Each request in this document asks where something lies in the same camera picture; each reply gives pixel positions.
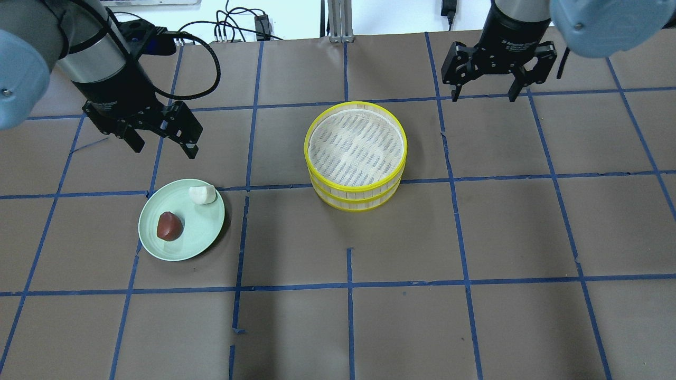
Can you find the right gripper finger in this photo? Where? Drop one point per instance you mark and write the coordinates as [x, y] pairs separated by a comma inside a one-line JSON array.
[[523, 77], [463, 74]]

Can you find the black power adapter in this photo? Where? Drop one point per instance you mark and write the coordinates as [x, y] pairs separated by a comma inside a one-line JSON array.
[[449, 8]]

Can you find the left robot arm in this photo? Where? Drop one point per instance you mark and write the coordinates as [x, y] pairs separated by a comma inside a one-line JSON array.
[[99, 55]]

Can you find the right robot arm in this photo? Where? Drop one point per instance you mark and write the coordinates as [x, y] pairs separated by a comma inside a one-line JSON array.
[[590, 29]]

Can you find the yellow steamer layer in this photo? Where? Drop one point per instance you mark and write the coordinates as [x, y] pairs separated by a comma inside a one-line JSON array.
[[355, 146], [355, 201]]

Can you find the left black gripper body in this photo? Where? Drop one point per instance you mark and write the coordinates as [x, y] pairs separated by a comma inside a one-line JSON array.
[[117, 93]]

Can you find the light green plate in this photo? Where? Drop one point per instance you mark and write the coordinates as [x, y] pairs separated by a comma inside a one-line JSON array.
[[202, 223]]

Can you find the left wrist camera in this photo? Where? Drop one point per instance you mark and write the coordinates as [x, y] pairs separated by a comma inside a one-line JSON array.
[[144, 38]]

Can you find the red-brown bun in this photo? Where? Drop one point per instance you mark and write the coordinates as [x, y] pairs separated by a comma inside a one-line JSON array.
[[169, 227]]

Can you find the white bun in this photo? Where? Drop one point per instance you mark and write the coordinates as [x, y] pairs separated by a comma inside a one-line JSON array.
[[202, 195]]

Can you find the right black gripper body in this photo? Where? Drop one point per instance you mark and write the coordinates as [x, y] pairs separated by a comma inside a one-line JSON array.
[[508, 32]]

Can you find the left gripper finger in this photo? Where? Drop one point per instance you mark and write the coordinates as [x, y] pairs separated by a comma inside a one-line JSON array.
[[133, 139], [187, 136]]

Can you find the aluminium frame post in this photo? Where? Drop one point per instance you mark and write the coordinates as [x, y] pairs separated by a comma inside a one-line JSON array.
[[340, 21]]

